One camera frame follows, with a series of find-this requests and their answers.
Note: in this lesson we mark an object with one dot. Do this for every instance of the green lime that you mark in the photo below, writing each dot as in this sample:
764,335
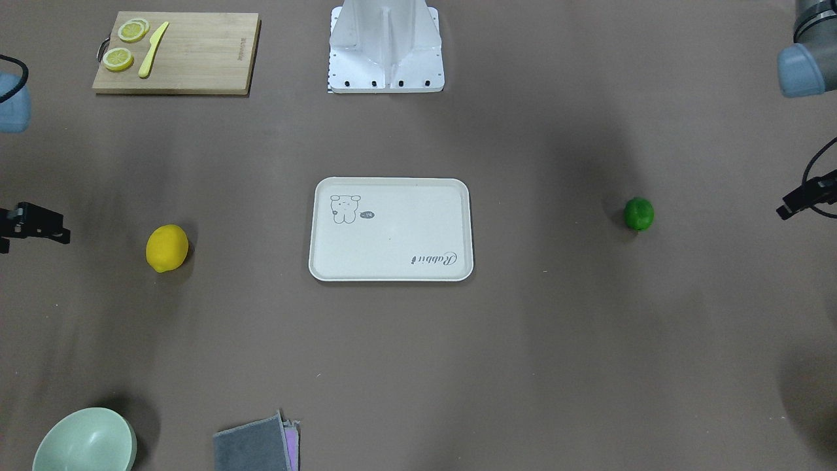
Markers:
639,214

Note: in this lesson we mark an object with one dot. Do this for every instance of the yellow lemon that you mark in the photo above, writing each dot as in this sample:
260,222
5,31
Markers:
166,248

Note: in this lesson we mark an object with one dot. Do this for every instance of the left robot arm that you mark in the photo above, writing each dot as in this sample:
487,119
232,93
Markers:
808,66

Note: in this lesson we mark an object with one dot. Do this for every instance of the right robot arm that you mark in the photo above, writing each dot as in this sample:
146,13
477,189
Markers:
16,104

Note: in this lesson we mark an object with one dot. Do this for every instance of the cream rabbit tray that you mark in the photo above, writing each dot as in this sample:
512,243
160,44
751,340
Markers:
391,229

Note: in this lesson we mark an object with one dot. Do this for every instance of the grey folded cloth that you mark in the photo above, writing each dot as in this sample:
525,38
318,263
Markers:
267,444

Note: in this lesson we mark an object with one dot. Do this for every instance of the bamboo cutting board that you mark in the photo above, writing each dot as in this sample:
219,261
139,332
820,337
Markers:
201,53

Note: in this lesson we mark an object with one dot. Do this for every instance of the yellow plastic knife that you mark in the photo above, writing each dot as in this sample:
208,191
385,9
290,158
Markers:
154,41

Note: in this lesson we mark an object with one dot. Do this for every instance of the lemon slice far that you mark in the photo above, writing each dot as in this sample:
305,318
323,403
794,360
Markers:
133,30

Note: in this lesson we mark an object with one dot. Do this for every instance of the mint green bowl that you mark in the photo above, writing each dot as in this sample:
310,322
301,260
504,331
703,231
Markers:
88,439

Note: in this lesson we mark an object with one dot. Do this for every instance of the white pedestal column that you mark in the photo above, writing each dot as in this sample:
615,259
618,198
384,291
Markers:
385,47

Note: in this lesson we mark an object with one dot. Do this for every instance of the lemon slice near handle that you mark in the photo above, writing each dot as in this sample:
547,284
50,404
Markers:
117,59

